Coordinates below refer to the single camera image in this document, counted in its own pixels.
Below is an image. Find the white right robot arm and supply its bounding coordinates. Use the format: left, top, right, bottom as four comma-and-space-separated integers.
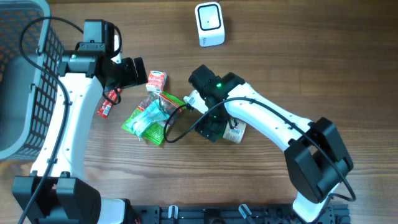
184, 65, 353, 222

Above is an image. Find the red tissue pack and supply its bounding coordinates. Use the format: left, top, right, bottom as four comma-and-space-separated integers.
146, 70, 167, 93

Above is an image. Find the red snack bar wrapper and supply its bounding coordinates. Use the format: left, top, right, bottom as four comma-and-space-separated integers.
97, 88, 122, 118

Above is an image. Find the mint green wipes pack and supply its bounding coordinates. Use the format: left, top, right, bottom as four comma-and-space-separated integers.
131, 99, 170, 139

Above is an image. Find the white barcode scanner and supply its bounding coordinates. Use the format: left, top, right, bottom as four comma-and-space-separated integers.
195, 1, 225, 47

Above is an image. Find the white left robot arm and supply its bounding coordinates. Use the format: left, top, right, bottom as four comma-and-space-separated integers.
12, 19, 148, 223

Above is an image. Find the green lid jar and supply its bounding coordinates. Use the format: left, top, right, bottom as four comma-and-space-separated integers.
222, 118, 246, 143

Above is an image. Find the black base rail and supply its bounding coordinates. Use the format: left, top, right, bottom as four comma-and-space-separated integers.
124, 203, 351, 224

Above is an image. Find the green candy bag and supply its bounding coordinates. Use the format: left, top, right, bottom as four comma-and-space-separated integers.
121, 91, 183, 145

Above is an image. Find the grey mesh shopping basket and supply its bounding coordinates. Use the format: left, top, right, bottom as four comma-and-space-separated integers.
1, 0, 64, 160

